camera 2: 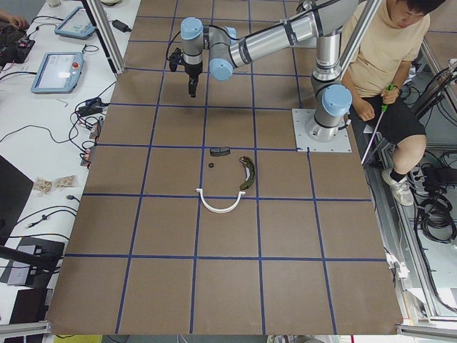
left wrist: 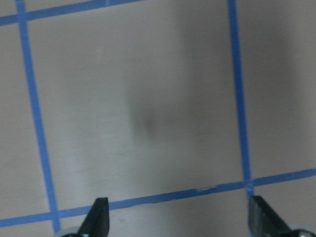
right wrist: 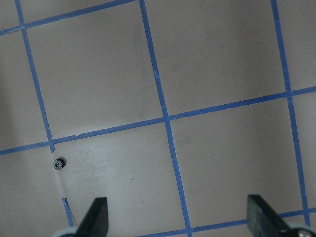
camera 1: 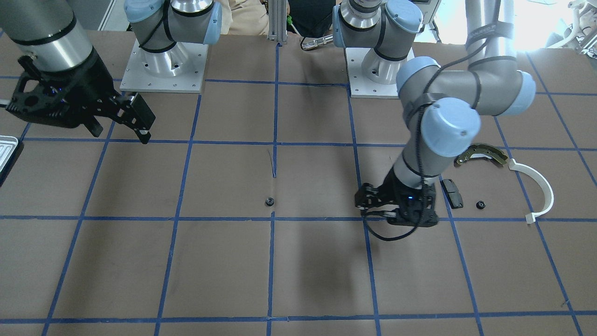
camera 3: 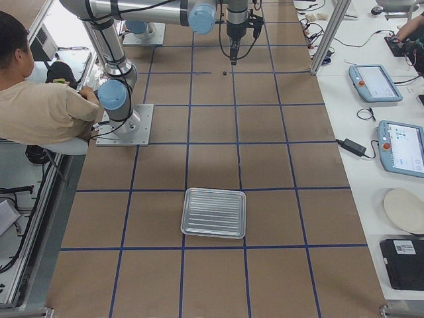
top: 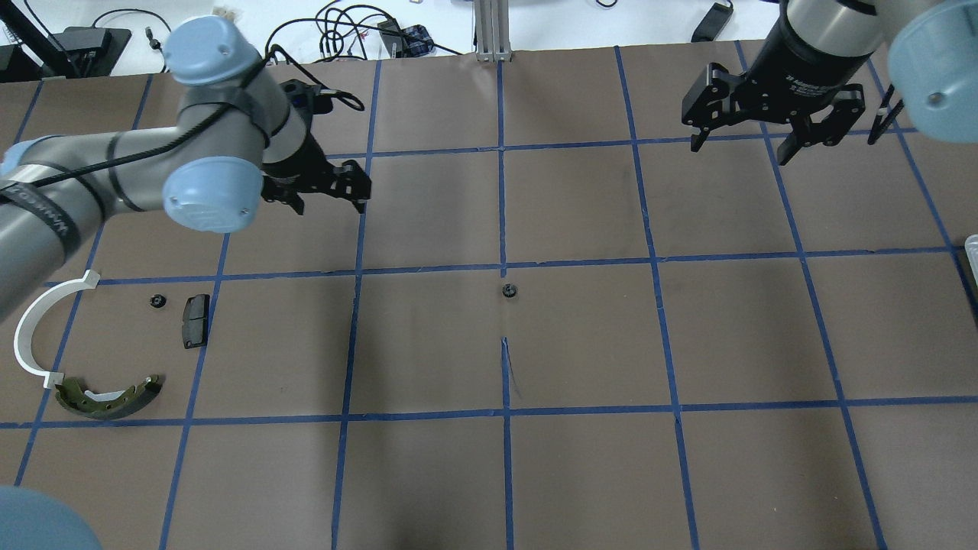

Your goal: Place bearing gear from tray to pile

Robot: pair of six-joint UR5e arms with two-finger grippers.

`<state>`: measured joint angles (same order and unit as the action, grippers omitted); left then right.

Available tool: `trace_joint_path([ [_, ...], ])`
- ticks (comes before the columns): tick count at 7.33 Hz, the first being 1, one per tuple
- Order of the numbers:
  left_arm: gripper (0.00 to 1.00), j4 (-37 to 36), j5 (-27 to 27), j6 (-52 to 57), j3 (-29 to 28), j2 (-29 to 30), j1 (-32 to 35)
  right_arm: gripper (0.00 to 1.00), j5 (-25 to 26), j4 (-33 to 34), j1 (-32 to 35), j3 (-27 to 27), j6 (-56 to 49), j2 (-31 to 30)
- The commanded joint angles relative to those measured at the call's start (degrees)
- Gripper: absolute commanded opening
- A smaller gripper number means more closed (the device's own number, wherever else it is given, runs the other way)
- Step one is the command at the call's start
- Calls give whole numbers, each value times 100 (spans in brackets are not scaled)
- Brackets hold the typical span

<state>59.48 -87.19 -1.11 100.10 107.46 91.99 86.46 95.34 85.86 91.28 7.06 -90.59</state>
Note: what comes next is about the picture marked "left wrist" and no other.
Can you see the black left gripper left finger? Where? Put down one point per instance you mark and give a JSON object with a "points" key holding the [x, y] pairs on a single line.
{"points": [[97, 221]]}

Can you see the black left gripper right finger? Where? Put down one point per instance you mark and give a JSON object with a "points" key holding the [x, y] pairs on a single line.
{"points": [[263, 221]]}

